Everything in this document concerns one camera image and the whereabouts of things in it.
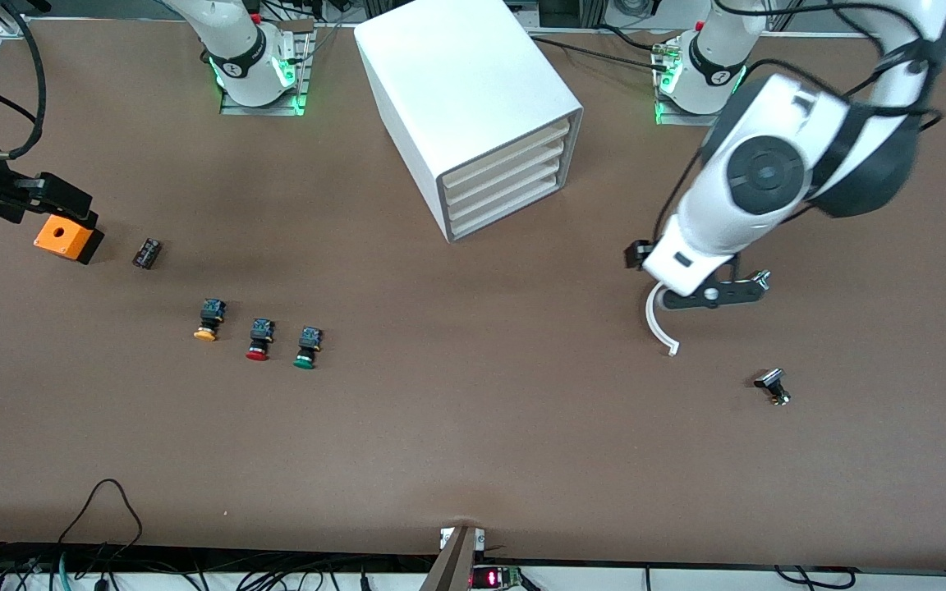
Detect white drawer holding button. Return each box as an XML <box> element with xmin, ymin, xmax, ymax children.
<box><xmin>445</xmin><ymin>161</ymin><xmax>566</xmax><ymax>221</ymax></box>

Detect green push button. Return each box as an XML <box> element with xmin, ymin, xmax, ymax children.
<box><xmin>292</xmin><ymin>326</ymin><xmax>324</xmax><ymax>371</ymax></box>

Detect white empty drawer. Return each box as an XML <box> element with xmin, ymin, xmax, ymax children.
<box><xmin>443</xmin><ymin>141</ymin><xmax>566</xmax><ymax>204</ymax></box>
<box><xmin>440</xmin><ymin>120</ymin><xmax>568</xmax><ymax>188</ymax></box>
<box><xmin>448</xmin><ymin>179</ymin><xmax>566</xmax><ymax>239</ymax></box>

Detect yellow push button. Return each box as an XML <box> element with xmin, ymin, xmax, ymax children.
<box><xmin>193</xmin><ymin>299</ymin><xmax>227</xmax><ymax>342</ymax></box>

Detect red push button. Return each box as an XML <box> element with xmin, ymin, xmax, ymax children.
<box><xmin>245</xmin><ymin>318</ymin><xmax>277</xmax><ymax>362</ymax></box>

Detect white drawer cabinet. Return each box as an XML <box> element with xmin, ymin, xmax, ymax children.
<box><xmin>354</xmin><ymin>0</ymin><xmax>584</xmax><ymax>243</ymax></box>

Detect white curved plastic arc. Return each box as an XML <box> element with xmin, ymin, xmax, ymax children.
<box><xmin>645</xmin><ymin>283</ymin><xmax>681</xmax><ymax>357</ymax></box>

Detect electronics board red display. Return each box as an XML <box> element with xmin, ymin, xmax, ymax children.
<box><xmin>471</xmin><ymin>565</ymin><xmax>525</xmax><ymax>591</ymax></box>

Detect orange button enclosure box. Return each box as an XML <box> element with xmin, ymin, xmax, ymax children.
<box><xmin>34</xmin><ymin>213</ymin><xmax>105</xmax><ymax>265</ymax></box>

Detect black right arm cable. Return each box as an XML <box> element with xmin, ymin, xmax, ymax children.
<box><xmin>0</xmin><ymin>0</ymin><xmax>48</xmax><ymax>161</ymax></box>

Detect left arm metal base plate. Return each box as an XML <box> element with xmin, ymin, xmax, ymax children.
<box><xmin>654</xmin><ymin>43</ymin><xmax>743</xmax><ymax>128</ymax></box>

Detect black cable on table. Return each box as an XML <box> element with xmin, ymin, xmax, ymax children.
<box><xmin>529</xmin><ymin>25</ymin><xmax>673</xmax><ymax>73</ymax></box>

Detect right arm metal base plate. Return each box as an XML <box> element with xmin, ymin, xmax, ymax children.
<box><xmin>220</xmin><ymin>21</ymin><xmax>314</xmax><ymax>117</ymax></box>

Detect black looped cable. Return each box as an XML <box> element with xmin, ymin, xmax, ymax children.
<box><xmin>57</xmin><ymin>479</ymin><xmax>144</xmax><ymax>569</ymax></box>

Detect brown camera mount bracket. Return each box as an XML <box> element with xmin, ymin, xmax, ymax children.
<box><xmin>419</xmin><ymin>525</ymin><xmax>487</xmax><ymax>591</ymax></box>

